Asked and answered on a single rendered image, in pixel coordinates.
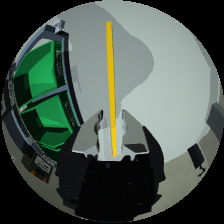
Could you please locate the yellow bar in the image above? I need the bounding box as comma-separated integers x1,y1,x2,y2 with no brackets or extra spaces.
106,21,116,157

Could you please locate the green open bin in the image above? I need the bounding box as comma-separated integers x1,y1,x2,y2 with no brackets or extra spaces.
20,90,79,148
36,142,63,162
13,40,66,109

